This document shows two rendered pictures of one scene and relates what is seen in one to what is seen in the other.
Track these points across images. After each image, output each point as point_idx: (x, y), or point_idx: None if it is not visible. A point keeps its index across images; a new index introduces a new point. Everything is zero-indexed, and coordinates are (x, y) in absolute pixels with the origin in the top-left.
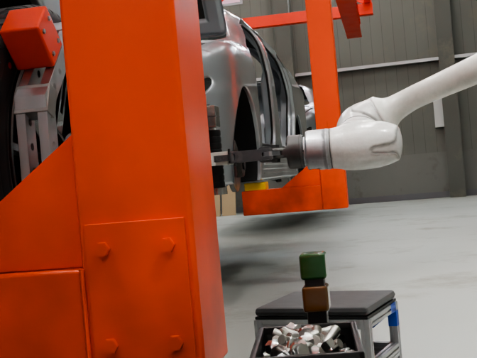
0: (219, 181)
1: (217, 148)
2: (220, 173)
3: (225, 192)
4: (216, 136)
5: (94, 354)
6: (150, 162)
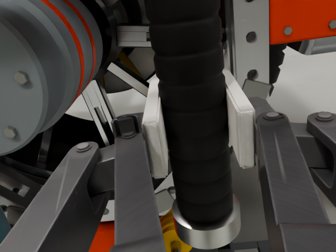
0: (181, 199)
1: (164, 81)
2: (180, 178)
3: (192, 243)
4: (157, 24)
5: None
6: None
